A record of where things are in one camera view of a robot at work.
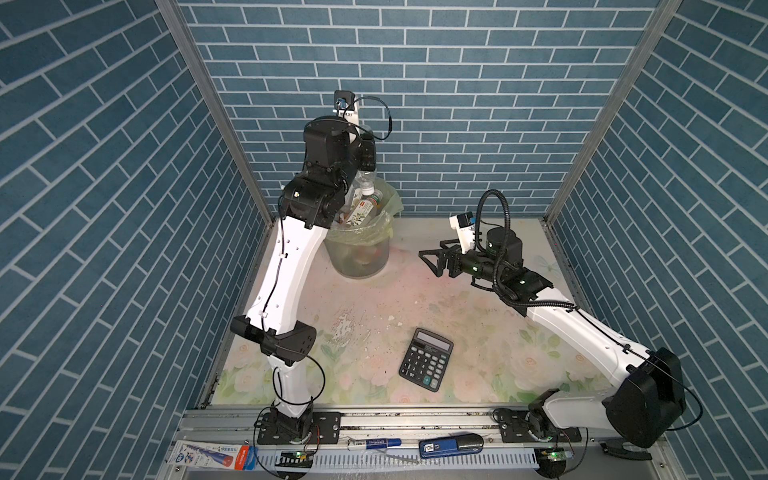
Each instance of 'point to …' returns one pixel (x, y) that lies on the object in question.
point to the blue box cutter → (450, 445)
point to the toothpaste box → (203, 454)
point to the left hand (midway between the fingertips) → (364, 130)
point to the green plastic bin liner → (378, 227)
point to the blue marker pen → (375, 443)
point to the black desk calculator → (426, 360)
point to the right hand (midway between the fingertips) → (427, 246)
